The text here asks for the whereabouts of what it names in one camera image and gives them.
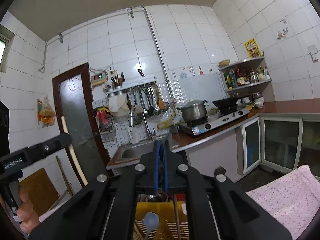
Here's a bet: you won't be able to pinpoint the steel cooking pot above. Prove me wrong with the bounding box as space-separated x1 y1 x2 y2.
177 100 207 122

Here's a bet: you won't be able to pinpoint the brown glass door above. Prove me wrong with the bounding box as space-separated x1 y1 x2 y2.
52 63 114 186

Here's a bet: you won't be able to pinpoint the black wok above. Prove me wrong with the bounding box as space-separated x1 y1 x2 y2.
213 97 238 115

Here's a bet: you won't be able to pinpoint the person's left hand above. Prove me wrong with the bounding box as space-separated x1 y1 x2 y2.
0 187 41 234

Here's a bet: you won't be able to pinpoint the light blue plastic spoon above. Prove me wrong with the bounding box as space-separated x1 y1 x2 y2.
144 212 159 240

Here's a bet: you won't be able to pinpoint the white soap bottle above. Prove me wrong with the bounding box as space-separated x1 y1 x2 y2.
127 126 139 144

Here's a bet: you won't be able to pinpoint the orange hanging bags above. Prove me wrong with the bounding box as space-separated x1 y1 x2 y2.
37 96 56 127

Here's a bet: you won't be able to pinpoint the kitchen counter cabinets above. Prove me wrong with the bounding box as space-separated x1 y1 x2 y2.
172 99 319 181

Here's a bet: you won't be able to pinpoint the yellow wall poster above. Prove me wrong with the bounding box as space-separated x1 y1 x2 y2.
244 38 263 58

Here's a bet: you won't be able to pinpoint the wooden chopstick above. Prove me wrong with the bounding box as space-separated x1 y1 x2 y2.
61 116 88 186

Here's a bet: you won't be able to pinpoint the floral pink tablecloth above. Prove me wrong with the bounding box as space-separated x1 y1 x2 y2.
37 164 320 240

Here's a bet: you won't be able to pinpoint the steel sink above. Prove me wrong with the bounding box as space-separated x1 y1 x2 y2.
106 132 173 169

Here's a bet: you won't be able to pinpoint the corner wall shelf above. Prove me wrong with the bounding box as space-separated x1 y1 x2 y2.
219 56 274 101

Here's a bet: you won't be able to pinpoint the steel fork green handle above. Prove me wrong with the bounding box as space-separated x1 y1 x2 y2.
160 143 169 192

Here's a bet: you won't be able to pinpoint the gas stove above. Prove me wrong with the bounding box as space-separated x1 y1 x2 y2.
178 107 249 137

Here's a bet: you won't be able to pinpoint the yellow perforated utensil holder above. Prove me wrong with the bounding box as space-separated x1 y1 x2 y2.
132 201 189 239

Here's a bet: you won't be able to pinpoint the spoon with black handle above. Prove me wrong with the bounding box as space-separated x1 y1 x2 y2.
138 191 184 239

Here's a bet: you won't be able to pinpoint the hanging utensil rack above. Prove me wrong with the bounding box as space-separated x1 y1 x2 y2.
103 75 169 116

